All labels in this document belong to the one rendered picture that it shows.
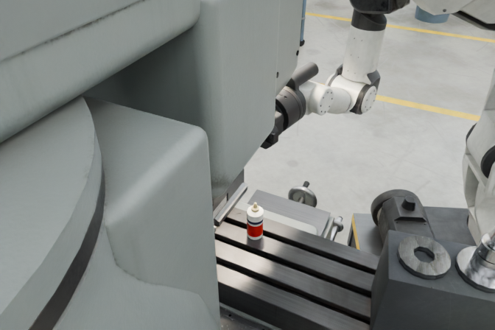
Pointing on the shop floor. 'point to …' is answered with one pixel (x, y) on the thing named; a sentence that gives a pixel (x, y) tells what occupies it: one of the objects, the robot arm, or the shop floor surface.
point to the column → (107, 222)
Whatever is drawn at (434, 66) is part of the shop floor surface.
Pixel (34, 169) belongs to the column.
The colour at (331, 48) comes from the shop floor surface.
